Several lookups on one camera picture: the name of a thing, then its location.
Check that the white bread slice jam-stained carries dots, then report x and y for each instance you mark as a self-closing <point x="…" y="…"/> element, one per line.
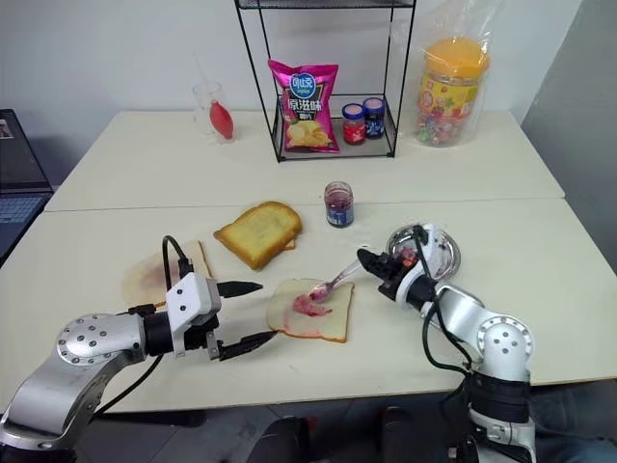
<point x="332" y="318"/>
<point x="144" y="280"/>

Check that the round stainless steel plate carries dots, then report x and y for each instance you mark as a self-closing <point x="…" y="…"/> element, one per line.
<point x="446" y="251"/>

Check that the red jam jar blue lid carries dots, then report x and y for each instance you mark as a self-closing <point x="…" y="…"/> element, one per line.
<point x="353" y="126"/>

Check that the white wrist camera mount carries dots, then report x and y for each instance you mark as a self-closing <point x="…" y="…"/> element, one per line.
<point x="185" y="299"/>
<point x="410" y="285"/>

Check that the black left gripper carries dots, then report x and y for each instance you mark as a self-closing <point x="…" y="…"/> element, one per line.
<point x="197" y="333"/>

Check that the black laptop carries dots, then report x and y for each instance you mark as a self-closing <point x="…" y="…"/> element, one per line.
<point x="21" y="154"/>

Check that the clear plastic cup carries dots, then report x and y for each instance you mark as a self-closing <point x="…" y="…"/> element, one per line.
<point x="202" y="111"/>

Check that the toasted brown bread slice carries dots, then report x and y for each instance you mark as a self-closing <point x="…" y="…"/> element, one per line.
<point x="255" y="234"/>

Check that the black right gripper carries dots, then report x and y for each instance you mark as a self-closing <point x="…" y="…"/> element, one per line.
<point x="391" y="277"/>

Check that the clear plastic spoon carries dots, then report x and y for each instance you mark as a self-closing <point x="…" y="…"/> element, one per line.
<point x="340" y="277"/>

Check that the pink potato chip bag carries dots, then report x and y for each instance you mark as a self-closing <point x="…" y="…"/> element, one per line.
<point x="306" y="106"/>

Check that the orange-crust bread slice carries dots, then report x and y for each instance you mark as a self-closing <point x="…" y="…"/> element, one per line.
<point x="295" y="217"/>

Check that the open jam jar blue label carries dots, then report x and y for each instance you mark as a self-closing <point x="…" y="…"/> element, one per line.
<point x="339" y="207"/>

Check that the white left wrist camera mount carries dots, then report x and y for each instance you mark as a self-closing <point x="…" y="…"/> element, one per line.
<point x="185" y="299"/>

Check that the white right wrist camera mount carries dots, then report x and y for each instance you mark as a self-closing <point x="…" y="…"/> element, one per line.
<point x="410" y="285"/>

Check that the candy jar with orange lid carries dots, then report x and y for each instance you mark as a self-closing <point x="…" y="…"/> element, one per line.
<point x="450" y="96"/>

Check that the clear plastic bag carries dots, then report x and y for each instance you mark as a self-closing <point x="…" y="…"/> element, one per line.
<point x="482" y="29"/>

